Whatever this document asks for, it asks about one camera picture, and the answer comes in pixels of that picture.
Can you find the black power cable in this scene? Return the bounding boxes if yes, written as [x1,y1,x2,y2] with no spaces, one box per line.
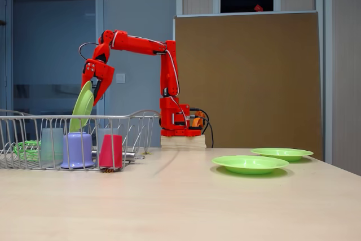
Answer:
[190,107,214,148]

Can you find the green plastic plate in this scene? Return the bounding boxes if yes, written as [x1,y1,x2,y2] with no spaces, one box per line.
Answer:
[250,147,314,163]
[69,80,95,134]
[212,155,290,175]

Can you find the purple plastic mug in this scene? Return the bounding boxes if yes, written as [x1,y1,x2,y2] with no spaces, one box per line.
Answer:
[60,132,96,169]

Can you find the wooden base block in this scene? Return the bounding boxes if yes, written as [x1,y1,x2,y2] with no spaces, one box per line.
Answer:
[160,135,207,150]

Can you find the grey framed glass door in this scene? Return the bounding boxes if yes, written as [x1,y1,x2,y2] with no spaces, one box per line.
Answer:
[5,0,105,117]

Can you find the red plastic cup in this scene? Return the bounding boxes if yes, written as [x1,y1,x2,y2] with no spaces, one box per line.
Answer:
[98,134,124,168]

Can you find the orange table clamp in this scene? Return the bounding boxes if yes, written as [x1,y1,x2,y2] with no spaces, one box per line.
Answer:
[192,110,208,129]

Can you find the metal wire dish rack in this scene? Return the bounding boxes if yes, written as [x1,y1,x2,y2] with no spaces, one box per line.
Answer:
[0,109,161,172]

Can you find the green whisk with metal handle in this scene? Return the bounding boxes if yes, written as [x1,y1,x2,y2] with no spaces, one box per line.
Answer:
[13,139,137,163]

